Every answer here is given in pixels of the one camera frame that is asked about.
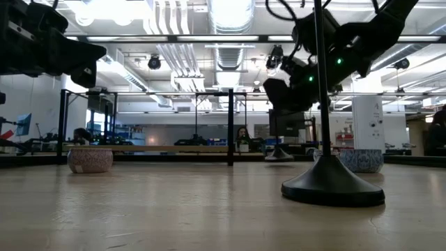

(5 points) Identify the pink patterned candle tin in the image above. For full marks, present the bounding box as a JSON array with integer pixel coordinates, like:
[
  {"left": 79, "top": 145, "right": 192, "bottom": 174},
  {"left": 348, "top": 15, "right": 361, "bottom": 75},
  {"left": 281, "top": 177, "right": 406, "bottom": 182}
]
[{"left": 66, "top": 147, "right": 114, "bottom": 174}]

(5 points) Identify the black computer monitor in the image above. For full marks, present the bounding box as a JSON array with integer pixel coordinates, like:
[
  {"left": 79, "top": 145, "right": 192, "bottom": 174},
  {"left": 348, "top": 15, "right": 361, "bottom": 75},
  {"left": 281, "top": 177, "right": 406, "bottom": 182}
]
[{"left": 268, "top": 109, "right": 307, "bottom": 138}]

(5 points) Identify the white round pillar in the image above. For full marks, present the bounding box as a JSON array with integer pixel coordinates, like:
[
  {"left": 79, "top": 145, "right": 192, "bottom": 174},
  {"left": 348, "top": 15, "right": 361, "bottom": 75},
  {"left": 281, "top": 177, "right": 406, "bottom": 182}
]
[{"left": 351, "top": 96, "right": 386, "bottom": 154}]

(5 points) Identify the tall black candlestick holder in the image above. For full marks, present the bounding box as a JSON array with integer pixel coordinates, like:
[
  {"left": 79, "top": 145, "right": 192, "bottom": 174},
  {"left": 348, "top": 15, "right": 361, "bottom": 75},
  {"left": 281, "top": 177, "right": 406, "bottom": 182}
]
[{"left": 280, "top": 0, "right": 386, "bottom": 208}]

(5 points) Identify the blue background monitor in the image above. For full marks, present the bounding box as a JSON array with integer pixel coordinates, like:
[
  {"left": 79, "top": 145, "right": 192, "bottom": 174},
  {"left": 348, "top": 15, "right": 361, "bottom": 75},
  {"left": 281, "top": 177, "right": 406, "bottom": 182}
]
[{"left": 15, "top": 113, "right": 33, "bottom": 137}]

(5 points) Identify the black aluminium table frame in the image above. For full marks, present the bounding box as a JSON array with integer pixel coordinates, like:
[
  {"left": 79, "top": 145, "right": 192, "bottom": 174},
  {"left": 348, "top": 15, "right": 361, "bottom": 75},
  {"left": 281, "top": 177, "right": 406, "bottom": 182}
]
[{"left": 0, "top": 89, "right": 446, "bottom": 169}]

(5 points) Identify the raised wooden shelf board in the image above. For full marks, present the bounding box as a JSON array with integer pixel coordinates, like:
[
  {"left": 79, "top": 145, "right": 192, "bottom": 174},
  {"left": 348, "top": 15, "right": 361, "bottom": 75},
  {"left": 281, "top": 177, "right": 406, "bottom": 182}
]
[{"left": 62, "top": 144, "right": 230, "bottom": 153}]

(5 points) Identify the black crossbar with light strips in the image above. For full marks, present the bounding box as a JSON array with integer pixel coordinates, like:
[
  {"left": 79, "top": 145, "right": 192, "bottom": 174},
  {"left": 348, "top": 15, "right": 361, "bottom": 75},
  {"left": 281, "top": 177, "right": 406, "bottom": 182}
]
[{"left": 64, "top": 33, "right": 446, "bottom": 44}]

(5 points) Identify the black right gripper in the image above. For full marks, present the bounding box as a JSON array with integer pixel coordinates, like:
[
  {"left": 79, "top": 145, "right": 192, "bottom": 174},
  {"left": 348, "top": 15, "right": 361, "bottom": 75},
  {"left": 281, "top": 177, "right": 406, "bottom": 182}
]
[{"left": 263, "top": 78, "right": 320, "bottom": 113}]

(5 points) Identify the blue patterned candle tin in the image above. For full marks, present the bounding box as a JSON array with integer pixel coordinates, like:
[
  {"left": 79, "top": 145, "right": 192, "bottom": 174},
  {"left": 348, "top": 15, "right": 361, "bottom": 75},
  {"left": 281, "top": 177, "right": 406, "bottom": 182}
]
[{"left": 338, "top": 149, "right": 385, "bottom": 174}]

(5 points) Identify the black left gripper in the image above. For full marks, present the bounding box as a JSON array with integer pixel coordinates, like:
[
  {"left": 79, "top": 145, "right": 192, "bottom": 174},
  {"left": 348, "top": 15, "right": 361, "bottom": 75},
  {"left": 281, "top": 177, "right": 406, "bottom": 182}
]
[{"left": 0, "top": 15, "right": 107, "bottom": 88}]

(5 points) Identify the medium black candlestick holder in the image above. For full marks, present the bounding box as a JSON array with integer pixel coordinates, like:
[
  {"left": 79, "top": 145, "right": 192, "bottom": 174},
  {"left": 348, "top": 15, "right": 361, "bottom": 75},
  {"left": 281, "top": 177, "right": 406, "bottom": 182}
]
[{"left": 263, "top": 137, "right": 295, "bottom": 162}]

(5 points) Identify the black upright divider post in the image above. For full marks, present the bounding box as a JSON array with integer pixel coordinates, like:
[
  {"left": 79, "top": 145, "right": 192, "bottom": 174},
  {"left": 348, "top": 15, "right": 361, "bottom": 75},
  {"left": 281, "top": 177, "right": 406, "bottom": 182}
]
[{"left": 227, "top": 88, "right": 235, "bottom": 167}]

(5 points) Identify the silver ventilation duct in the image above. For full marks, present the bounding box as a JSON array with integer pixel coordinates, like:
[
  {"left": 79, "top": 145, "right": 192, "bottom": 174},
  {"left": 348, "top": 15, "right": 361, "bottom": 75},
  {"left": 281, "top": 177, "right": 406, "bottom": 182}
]
[{"left": 208, "top": 0, "right": 256, "bottom": 88}]

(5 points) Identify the person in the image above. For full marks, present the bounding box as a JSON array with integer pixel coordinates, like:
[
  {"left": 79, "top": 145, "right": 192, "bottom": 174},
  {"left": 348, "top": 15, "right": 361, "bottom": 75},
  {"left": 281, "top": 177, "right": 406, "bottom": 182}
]
[
  {"left": 424, "top": 106, "right": 446, "bottom": 157},
  {"left": 236, "top": 125, "right": 253, "bottom": 153},
  {"left": 72, "top": 127, "right": 93, "bottom": 146}
]

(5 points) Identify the grey patterned candle tin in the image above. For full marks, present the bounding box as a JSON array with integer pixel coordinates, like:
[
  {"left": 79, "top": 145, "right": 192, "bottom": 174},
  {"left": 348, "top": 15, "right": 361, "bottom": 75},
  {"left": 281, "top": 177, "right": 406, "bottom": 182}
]
[{"left": 312, "top": 149, "right": 341, "bottom": 165}]

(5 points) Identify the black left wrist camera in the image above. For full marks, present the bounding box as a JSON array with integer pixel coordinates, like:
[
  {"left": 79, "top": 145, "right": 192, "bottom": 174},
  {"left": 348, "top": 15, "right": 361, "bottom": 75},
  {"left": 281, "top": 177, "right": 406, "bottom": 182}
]
[{"left": 26, "top": 1, "right": 70, "bottom": 34}]

